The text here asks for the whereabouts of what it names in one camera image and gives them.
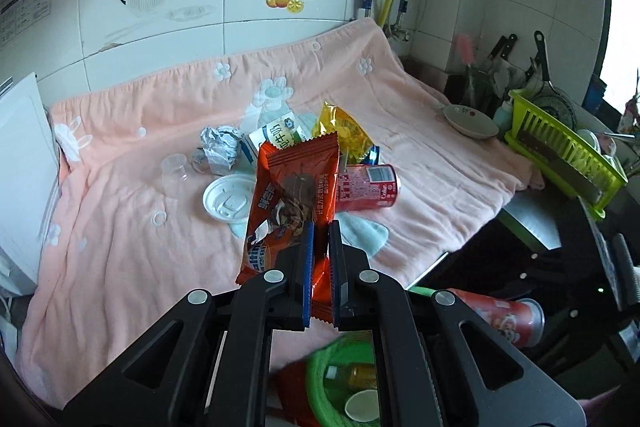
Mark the green plastic basket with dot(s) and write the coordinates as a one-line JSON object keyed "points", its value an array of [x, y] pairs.
{"points": [[320, 367]]}

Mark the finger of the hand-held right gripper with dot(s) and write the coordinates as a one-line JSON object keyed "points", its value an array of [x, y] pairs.
{"points": [[530, 272]]}

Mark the red cartoon print can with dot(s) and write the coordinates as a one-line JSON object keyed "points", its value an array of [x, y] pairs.
{"points": [[495, 312]]}

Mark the crumpled foil ball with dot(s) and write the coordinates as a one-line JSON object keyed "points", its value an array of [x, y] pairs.
{"points": [[220, 149]]}

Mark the white wall chart sticker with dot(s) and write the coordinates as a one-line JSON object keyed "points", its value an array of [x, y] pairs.
{"points": [[22, 12]]}

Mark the white plastic cup lid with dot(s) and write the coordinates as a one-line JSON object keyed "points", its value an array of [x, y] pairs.
{"points": [[225, 202]]}

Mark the blue drink can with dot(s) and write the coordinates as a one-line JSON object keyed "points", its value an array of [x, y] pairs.
{"points": [[374, 154]]}

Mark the pink spatula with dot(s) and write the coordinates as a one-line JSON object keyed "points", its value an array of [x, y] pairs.
{"points": [[465, 49]]}

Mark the orange snack wrapper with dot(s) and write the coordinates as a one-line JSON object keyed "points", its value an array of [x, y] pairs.
{"points": [[290, 187]]}

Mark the clear plastic cup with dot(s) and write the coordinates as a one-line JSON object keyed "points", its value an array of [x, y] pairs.
{"points": [[175, 168]]}

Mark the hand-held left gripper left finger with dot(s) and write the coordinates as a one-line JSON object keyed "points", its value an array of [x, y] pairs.
{"points": [[308, 272]]}

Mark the yellow snack bag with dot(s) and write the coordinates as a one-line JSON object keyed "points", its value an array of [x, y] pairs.
{"points": [[345, 132]]}

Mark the white box appliance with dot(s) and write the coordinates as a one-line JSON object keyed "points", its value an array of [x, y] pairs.
{"points": [[20, 167]]}

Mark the yellow small bottle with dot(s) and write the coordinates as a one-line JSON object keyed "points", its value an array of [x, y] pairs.
{"points": [[357, 374]]}

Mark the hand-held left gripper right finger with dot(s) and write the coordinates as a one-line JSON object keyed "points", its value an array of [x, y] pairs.
{"points": [[334, 272]]}

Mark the white ceramic bowl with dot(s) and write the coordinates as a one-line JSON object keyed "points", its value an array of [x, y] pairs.
{"points": [[467, 122]]}

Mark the white milk carton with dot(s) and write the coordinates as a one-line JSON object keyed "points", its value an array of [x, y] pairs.
{"points": [[277, 137]]}

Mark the metal wall tap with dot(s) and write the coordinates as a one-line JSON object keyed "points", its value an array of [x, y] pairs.
{"points": [[397, 32]]}

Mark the pink printed blanket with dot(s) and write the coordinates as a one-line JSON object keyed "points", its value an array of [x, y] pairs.
{"points": [[125, 257]]}

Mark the white paper cup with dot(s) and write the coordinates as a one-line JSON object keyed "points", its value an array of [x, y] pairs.
{"points": [[362, 407]]}

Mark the green dish rack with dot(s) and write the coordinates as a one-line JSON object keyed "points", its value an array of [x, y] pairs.
{"points": [[560, 142]]}

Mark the red soda can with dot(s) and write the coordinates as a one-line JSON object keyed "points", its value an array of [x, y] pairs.
{"points": [[367, 187]]}

